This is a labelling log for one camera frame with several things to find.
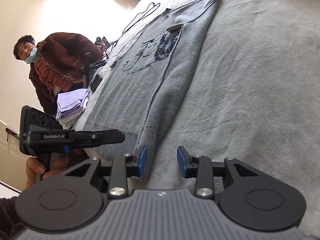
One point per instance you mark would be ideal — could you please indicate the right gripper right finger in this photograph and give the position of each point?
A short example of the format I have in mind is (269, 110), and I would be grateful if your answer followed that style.
(199, 168)

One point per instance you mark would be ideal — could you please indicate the grey knit sweater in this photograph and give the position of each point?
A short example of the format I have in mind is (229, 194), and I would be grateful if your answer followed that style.
(148, 83)

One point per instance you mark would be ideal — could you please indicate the black smartphone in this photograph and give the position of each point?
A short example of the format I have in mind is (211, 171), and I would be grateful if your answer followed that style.
(95, 83)

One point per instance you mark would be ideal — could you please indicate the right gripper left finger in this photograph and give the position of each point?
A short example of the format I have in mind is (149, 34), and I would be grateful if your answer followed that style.
(124, 167)

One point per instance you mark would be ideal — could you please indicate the person in red jacket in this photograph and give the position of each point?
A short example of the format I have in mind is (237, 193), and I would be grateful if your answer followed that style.
(56, 64)

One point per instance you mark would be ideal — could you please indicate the person's left hand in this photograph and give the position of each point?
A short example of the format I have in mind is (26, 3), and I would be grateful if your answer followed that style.
(34, 167)

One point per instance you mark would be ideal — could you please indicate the black phone on gripper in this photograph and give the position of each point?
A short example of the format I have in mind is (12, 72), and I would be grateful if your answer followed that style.
(34, 120)

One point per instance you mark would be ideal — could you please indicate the grey bed sheet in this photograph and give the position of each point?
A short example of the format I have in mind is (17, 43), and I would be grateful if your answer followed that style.
(254, 96)

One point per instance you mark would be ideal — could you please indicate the purple knit garment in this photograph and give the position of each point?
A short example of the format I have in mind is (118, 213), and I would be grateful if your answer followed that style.
(70, 105)

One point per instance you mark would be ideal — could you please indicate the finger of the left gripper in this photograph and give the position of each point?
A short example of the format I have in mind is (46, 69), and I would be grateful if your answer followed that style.
(97, 138)

